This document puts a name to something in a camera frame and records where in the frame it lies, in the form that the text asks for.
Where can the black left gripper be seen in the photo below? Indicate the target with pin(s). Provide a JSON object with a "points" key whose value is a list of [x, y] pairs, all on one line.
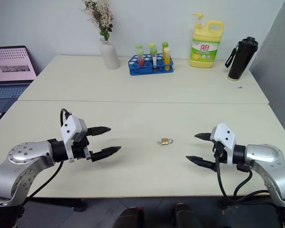
{"points": [[82, 149]]}

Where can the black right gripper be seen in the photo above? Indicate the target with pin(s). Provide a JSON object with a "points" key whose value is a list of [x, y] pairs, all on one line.
{"points": [[222, 158]]}

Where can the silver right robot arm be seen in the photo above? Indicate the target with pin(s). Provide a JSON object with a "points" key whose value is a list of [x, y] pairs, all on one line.
{"points": [[268, 159]]}

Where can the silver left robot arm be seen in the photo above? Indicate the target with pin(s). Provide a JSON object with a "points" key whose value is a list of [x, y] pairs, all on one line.
{"points": [[26, 154]]}

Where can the small brass padlock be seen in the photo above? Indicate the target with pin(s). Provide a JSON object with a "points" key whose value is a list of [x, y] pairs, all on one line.
{"points": [[166, 141]]}

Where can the dark rounded shape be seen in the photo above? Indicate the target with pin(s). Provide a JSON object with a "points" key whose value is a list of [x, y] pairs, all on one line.
{"points": [[129, 218], [186, 217]]}

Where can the blue test tube rack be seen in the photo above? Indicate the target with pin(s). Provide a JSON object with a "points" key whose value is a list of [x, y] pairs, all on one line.
{"points": [[147, 70]]}

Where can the white ceramic vase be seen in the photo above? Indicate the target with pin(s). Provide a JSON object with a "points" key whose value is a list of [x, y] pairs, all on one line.
{"points": [[110, 55]]}

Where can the green-capped tube red liquid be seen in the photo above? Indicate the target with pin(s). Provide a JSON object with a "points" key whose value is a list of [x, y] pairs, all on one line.
{"points": [[140, 58]]}

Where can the yellow-capped tube orange liquid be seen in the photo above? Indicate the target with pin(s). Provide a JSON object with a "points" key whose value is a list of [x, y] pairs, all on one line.
{"points": [[167, 59]]}

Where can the yellow dish soap pump bottle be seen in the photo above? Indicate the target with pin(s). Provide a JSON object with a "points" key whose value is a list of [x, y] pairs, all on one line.
{"points": [[204, 52]]}

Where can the green-capped tube white label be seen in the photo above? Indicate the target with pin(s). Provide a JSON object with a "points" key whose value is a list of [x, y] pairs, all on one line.
{"points": [[154, 57]]}

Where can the green-capped test tube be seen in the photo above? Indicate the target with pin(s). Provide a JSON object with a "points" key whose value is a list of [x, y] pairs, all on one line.
{"points": [[152, 45], [139, 45]]}

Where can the black pen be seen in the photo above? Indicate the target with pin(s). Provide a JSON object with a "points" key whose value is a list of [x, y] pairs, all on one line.
{"points": [[0, 117]]}

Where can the green-capped tube yellow liquid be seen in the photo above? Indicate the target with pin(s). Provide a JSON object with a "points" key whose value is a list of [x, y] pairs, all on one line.
{"points": [[165, 45]]}

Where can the open laptop computer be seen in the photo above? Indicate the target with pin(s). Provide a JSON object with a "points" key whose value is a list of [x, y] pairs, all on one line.
{"points": [[9, 66]]}

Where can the dried flower bouquet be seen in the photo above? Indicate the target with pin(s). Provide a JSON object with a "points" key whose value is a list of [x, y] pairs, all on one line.
{"points": [[99, 16]]}

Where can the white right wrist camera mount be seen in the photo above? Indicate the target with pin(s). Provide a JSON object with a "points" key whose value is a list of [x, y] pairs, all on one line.
{"points": [[224, 137]]}

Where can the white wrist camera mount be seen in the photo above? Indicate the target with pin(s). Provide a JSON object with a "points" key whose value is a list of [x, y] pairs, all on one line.
{"points": [[70, 127], [224, 137]]}

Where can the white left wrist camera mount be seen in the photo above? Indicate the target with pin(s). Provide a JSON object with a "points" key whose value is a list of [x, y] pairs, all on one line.
{"points": [[70, 127]]}

